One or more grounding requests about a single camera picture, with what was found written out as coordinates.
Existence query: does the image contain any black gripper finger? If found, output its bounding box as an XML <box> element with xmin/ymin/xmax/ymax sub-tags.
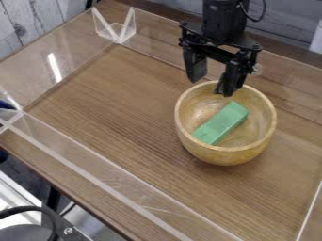
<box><xmin>213</xmin><ymin>51</ymin><xmax>256</xmax><ymax>97</ymax></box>
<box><xmin>182</xmin><ymin>46</ymin><xmax>207</xmax><ymax>83</ymax></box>

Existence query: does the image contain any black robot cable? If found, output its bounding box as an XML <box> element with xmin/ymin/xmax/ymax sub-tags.
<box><xmin>237</xmin><ymin>0</ymin><xmax>267</xmax><ymax>24</ymax></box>

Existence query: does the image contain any blue object at left edge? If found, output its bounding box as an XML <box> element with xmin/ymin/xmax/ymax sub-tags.
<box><xmin>0</xmin><ymin>100</ymin><xmax>15</xmax><ymax>110</ymax></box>

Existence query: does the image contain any black cable bottom left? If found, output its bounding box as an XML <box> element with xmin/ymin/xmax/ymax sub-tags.
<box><xmin>0</xmin><ymin>205</ymin><xmax>60</xmax><ymax>241</ymax></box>

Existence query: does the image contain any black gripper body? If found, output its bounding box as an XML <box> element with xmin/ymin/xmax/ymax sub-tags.
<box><xmin>177</xmin><ymin>0</ymin><xmax>263</xmax><ymax>75</ymax></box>

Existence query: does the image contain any clear acrylic tray enclosure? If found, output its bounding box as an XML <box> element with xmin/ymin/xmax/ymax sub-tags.
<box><xmin>0</xmin><ymin>2</ymin><xmax>322</xmax><ymax>241</ymax></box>

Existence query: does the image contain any black metal bracket with screw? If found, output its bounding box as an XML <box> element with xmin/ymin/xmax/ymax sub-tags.
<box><xmin>40</xmin><ymin>206</ymin><xmax>93</xmax><ymax>241</ymax></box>

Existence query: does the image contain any green rectangular block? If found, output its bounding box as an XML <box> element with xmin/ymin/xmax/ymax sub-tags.
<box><xmin>191</xmin><ymin>102</ymin><xmax>248</xmax><ymax>145</ymax></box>

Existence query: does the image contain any light wooden bowl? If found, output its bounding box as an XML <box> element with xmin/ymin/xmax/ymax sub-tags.
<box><xmin>173</xmin><ymin>81</ymin><xmax>276</xmax><ymax>166</ymax></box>

